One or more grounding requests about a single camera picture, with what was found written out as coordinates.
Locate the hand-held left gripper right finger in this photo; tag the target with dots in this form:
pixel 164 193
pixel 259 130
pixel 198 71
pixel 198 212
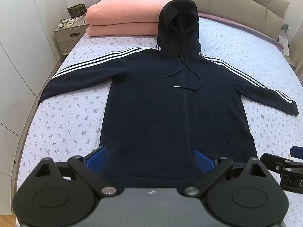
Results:
pixel 203 160

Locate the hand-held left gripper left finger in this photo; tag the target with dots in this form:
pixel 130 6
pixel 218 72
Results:
pixel 96 158

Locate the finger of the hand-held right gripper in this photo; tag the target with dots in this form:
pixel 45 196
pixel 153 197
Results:
pixel 272 160
pixel 297 151

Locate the dark navy striped hoodie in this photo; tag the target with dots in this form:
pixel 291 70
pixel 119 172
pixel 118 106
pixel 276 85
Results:
pixel 165 104

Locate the floral quilted bedspread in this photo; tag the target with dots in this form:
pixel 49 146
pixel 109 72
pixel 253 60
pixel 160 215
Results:
pixel 64 123

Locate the white paper bag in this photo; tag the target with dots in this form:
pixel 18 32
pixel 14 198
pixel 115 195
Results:
pixel 284 39

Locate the grey nightstand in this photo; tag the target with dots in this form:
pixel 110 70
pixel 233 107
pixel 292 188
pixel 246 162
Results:
pixel 67 37

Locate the white wardrobe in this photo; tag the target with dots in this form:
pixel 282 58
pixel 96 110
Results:
pixel 21 52

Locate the pink folded blanket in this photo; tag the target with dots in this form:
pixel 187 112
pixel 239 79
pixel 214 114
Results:
pixel 123 14

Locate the brown patterned pouch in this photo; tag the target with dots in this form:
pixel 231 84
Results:
pixel 76 10

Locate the beige padded headboard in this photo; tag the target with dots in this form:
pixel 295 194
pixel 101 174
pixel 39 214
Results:
pixel 236 0

